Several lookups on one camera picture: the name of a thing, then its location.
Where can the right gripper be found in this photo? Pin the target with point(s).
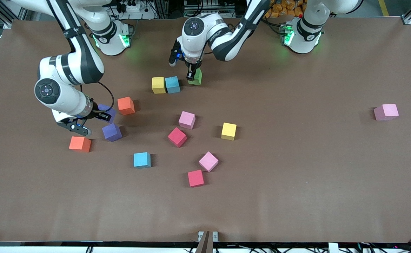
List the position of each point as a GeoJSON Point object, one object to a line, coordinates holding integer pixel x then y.
{"type": "Point", "coordinates": [95, 114]}

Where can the purple foam cube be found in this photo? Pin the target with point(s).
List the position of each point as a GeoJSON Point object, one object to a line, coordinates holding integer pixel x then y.
{"type": "Point", "coordinates": [104, 107]}
{"type": "Point", "coordinates": [112, 133]}

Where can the green foam cube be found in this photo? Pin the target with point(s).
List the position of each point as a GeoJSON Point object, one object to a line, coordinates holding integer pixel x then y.
{"type": "Point", "coordinates": [198, 78]}

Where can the cyan foam cube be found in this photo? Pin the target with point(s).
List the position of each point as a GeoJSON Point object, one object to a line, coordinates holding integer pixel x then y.
{"type": "Point", "coordinates": [142, 160]}
{"type": "Point", "coordinates": [172, 84]}

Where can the yellow foam cube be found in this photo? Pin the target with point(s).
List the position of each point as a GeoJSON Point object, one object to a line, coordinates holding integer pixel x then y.
{"type": "Point", "coordinates": [229, 131]}
{"type": "Point", "coordinates": [158, 85]}

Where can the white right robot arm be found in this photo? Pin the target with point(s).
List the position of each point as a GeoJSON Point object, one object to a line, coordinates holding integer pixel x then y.
{"type": "Point", "coordinates": [75, 66]}

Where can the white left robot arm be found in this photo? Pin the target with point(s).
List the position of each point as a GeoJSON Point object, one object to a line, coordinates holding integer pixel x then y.
{"type": "Point", "coordinates": [223, 38]}

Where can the orange foam cube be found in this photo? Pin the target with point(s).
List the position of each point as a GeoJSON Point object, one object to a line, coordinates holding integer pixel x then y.
{"type": "Point", "coordinates": [80, 144]}
{"type": "Point", "coordinates": [126, 105]}

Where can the pink foam cube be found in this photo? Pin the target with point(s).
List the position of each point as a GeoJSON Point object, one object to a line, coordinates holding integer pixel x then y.
{"type": "Point", "coordinates": [208, 161]}
{"type": "Point", "coordinates": [186, 119]}

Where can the white power strip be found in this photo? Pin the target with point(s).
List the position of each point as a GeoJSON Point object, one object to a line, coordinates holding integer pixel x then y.
{"type": "Point", "coordinates": [133, 7]}
{"type": "Point", "coordinates": [209, 8]}

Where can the red foam cube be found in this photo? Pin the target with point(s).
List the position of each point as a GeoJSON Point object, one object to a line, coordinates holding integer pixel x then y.
{"type": "Point", "coordinates": [177, 137]}
{"type": "Point", "coordinates": [195, 178]}

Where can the pile of orange packets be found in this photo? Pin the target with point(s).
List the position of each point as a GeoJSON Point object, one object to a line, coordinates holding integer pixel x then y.
{"type": "Point", "coordinates": [282, 8]}

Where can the pale mauve foam cube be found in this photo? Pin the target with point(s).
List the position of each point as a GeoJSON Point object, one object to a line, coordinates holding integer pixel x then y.
{"type": "Point", "coordinates": [386, 112]}

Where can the small white box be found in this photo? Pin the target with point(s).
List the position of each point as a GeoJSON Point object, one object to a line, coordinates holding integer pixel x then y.
{"type": "Point", "coordinates": [333, 248]}

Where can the small metal bracket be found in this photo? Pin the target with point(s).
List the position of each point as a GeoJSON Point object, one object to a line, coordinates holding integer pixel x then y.
{"type": "Point", "coordinates": [214, 236]}

